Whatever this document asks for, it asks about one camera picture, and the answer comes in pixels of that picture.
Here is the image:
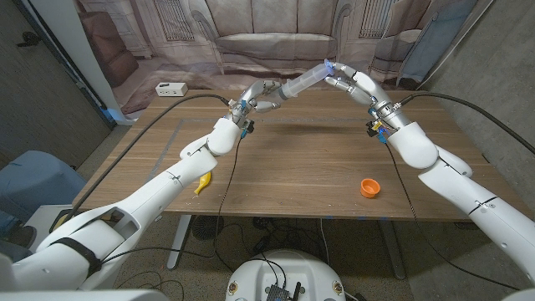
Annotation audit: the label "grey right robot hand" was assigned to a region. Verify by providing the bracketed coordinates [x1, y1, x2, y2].
[324, 61, 413, 130]

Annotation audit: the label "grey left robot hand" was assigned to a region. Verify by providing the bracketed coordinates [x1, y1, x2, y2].
[227, 79, 283, 126]

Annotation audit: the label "large clear plastic syringe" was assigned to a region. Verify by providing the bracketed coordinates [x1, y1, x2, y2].
[267, 59, 335, 101]

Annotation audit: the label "yellow toy banana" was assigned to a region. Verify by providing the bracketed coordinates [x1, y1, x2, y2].
[193, 172, 212, 196]

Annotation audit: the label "small orange cup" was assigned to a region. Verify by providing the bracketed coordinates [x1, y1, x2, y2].
[359, 178, 381, 199]

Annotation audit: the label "printed sofa room backdrop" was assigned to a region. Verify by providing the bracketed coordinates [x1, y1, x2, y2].
[74, 0, 494, 116]

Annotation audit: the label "white power outlet box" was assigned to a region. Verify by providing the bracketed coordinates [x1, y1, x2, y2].
[155, 81, 189, 98]

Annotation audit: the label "black round ribbed disc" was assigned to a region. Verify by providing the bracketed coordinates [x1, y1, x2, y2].
[192, 215, 225, 242]

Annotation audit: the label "white table leg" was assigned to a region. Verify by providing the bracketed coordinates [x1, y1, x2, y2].
[166, 215, 193, 271]

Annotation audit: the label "grey table leg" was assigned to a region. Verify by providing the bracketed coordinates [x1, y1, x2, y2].
[380, 219, 407, 280]

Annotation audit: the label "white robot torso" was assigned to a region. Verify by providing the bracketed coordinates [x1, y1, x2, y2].
[225, 249, 347, 301]

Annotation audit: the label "white upright panel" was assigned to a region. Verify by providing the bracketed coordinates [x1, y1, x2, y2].
[28, 0, 137, 126]

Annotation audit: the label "yellow and black foot pedal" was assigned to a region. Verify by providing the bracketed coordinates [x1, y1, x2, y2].
[49, 208, 79, 233]

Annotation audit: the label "blue padded chair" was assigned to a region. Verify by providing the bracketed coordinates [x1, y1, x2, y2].
[0, 150, 87, 218]

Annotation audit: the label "person leg in blue jeans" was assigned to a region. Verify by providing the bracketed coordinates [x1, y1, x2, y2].
[0, 208, 38, 264]

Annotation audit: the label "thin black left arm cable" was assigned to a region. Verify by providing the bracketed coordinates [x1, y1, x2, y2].
[99, 135, 243, 264]

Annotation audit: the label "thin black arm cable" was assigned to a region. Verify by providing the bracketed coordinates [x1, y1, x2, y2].
[99, 135, 243, 264]
[382, 140, 522, 292]

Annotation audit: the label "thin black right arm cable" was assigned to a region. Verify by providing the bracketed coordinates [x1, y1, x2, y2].
[382, 140, 522, 292]

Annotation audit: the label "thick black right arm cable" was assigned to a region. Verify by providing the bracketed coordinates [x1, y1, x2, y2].
[394, 91, 535, 155]

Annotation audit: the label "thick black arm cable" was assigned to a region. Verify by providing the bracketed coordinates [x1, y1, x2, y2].
[49, 93, 232, 233]
[394, 91, 535, 155]

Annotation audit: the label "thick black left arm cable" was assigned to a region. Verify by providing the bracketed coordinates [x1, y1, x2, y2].
[49, 93, 232, 233]

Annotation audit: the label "tangled black floor cables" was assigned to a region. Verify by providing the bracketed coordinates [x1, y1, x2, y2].
[212, 217, 331, 273]

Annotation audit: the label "white flat base plate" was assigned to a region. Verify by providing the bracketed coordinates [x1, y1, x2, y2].
[23, 203, 76, 247]

